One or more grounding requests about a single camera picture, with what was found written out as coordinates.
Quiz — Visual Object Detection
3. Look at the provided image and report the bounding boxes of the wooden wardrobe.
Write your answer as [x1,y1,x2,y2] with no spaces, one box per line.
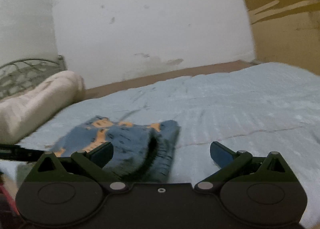
[234,0,320,77]

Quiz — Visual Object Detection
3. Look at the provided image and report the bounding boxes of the person's red clothing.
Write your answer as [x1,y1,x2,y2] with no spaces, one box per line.
[0,184,17,221]

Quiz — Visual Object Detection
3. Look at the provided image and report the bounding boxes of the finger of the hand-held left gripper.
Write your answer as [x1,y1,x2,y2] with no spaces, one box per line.
[0,143,45,162]

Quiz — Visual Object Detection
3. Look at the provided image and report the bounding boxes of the metal bed headboard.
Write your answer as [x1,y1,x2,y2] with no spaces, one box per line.
[0,55,66,100]

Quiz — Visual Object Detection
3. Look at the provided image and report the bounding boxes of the brown mattress edge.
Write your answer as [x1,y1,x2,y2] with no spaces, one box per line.
[84,60,258,100]

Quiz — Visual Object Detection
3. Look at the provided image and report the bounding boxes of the blue pants with orange print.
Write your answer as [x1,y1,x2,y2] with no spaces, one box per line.
[49,115,181,183]

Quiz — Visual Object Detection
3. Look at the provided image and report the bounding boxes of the cream pillow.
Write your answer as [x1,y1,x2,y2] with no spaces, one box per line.
[0,70,86,144]

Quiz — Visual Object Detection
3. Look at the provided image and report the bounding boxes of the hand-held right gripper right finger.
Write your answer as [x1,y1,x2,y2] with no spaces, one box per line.
[194,141,299,192]

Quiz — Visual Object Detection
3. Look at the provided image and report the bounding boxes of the light blue blanket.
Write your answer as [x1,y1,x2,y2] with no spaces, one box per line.
[16,62,320,219]

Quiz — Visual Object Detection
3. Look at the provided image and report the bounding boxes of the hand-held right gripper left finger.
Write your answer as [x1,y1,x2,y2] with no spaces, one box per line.
[24,141,128,192]

